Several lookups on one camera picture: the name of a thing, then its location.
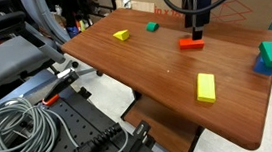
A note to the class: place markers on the wooden table base board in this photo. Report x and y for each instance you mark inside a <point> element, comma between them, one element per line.
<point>161,127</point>

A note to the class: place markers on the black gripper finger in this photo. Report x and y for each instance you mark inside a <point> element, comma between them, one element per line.
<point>197,32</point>

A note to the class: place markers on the gray office chair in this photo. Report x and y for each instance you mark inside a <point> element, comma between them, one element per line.
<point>14,61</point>

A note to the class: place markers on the orange rectangular block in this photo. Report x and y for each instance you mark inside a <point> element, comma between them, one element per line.
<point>189,44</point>

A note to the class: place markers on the black clamp with orange trigger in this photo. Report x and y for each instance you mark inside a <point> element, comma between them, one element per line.
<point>132,143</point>
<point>59,83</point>

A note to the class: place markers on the black perforated mounting platform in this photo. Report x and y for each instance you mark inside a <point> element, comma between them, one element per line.
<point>80,125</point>

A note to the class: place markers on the yellow wedge block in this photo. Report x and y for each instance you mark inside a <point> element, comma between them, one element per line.
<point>122,35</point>

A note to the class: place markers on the small green rounded block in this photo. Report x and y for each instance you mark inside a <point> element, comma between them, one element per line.
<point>152,26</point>

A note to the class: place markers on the gray metal plate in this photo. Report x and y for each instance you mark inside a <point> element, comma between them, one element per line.
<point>33,89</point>

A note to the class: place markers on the gray curved tube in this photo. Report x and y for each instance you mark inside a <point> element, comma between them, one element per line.
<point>45,17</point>

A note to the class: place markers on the glossy dark wrist camera box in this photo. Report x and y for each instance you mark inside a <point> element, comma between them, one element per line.
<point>205,9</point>

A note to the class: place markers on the yellow rectangular block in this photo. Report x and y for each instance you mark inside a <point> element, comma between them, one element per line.
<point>206,86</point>

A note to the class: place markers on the black table frame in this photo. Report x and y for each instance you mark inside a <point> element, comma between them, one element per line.
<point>130,108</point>

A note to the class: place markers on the blue block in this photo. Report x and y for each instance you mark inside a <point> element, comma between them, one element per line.
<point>262,69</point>

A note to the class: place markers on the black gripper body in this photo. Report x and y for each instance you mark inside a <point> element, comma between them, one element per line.
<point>190,9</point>

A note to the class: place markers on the crumpled white paper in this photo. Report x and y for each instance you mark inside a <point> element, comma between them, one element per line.
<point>126,2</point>

